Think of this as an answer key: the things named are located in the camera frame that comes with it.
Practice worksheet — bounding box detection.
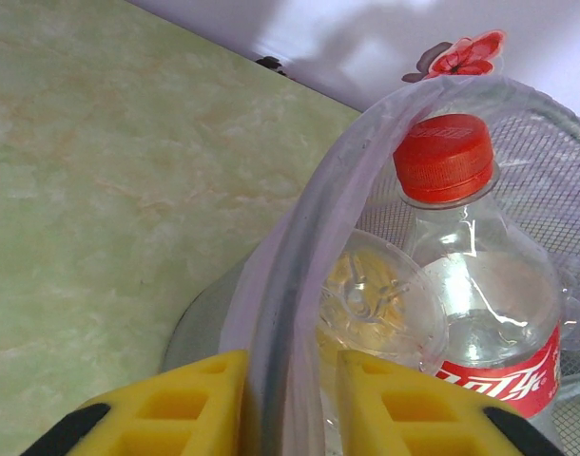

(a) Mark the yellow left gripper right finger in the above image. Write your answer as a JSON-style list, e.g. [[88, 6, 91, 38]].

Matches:
[[336, 350, 565, 456]]

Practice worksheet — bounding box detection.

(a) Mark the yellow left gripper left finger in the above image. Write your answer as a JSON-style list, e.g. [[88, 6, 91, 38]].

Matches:
[[21, 350, 251, 456]]

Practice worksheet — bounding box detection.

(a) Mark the yellow cartoon label bottle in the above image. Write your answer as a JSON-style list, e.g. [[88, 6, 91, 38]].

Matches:
[[316, 228, 451, 381]]

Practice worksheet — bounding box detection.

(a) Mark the clear cola bottle red label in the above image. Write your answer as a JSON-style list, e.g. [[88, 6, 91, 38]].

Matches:
[[392, 113, 568, 438]]

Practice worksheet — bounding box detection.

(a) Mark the grey wire mesh bin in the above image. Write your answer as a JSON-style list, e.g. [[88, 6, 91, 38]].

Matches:
[[161, 75, 580, 456]]

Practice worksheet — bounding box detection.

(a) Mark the clear plastic bin liner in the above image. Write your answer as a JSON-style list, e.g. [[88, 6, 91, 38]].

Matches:
[[221, 74, 580, 456]]

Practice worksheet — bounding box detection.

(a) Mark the red flower wall sticker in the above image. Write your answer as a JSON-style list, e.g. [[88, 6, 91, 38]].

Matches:
[[401, 28, 508, 85]]

